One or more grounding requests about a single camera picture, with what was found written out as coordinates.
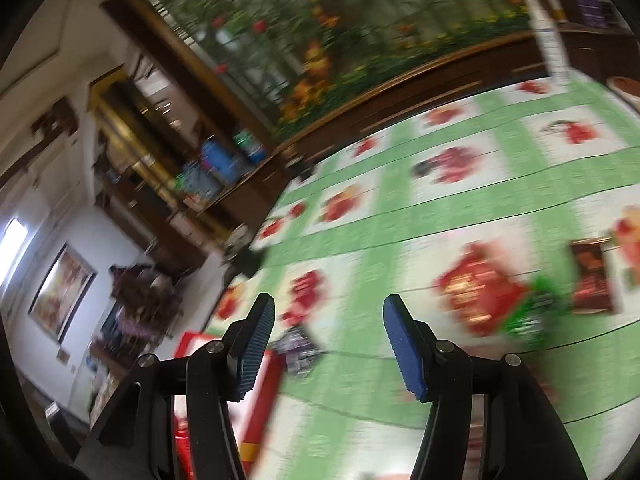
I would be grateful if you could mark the artificial flower glass display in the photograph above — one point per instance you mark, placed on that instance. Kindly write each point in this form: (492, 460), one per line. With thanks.
(350, 25)

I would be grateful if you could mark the large black tin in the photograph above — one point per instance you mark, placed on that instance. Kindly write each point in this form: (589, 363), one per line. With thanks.
(245, 262)

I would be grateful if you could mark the small black jar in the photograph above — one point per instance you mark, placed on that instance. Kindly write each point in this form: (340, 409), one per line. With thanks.
(306, 170)

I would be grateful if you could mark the purple black snack packet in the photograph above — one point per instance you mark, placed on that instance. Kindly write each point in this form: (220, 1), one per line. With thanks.
(297, 350)

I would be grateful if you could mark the red shallow cardboard box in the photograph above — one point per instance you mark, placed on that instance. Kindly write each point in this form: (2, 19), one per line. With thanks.
(260, 410)

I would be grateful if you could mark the framed wall painting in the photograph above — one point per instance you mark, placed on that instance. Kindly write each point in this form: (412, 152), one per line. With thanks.
(61, 292)

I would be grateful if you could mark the green checked fruit-print tablecloth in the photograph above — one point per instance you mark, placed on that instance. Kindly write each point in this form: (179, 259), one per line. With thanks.
(450, 200)

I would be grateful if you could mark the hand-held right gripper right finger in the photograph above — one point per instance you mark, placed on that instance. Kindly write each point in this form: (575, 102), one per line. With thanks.
(405, 350)

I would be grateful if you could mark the green snack packet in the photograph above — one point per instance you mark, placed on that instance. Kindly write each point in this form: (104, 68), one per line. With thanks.
(537, 312)

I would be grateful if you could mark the dark red gold-print packet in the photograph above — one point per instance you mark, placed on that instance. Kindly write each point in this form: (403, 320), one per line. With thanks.
(480, 290)

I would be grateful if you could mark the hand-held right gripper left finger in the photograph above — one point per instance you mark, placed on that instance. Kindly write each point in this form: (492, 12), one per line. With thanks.
(257, 345)

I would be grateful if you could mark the white spray bottle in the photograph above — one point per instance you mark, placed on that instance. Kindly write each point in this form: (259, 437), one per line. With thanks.
(550, 40)

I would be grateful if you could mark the blue thermos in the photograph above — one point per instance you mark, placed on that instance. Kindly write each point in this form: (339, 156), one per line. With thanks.
(217, 160)

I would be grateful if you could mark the brown red snack packet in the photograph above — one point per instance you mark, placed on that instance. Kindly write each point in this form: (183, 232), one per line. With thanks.
(592, 275)

